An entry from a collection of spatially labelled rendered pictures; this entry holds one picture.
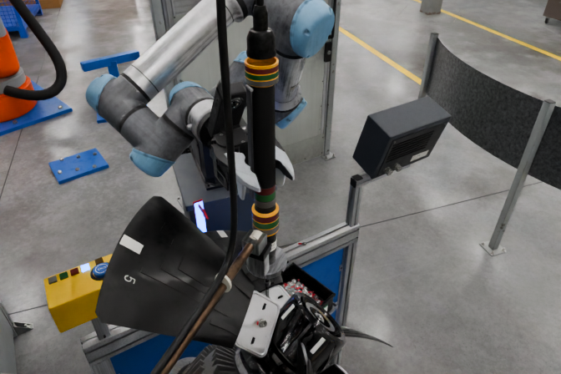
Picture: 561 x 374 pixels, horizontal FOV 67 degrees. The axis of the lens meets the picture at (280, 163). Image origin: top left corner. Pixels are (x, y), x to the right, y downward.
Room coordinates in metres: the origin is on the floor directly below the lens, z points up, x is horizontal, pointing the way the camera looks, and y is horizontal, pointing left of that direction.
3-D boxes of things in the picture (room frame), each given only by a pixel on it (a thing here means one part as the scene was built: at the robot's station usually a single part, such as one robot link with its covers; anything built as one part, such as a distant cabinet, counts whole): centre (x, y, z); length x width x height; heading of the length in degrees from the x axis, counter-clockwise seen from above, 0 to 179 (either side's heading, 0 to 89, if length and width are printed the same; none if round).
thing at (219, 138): (0.61, 0.08, 1.47); 0.12 x 0.08 x 0.09; 31
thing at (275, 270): (0.51, 0.03, 1.34); 0.09 x 0.07 x 0.10; 156
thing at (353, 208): (1.10, -0.24, 0.96); 0.03 x 0.03 x 0.20; 31
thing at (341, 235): (0.87, 0.12, 0.82); 0.90 x 0.04 x 0.08; 121
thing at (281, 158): (0.53, 0.00, 1.48); 0.09 x 0.03 x 0.06; 43
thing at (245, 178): (0.50, 0.06, 1.48); 0.09 x 0.03 x 0.06; 19
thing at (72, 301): (0.67, 0.46, 1.02); 0.16 x 0.10 x 0.11; 121
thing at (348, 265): (1.10, -0.24, 0.39); 0.04 x 0.04 x 0.78; 31
